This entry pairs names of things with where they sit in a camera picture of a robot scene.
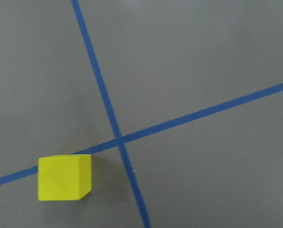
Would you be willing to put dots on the yellow wooden cube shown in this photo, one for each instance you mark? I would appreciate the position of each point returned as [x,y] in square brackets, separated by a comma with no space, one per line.
[64,177]

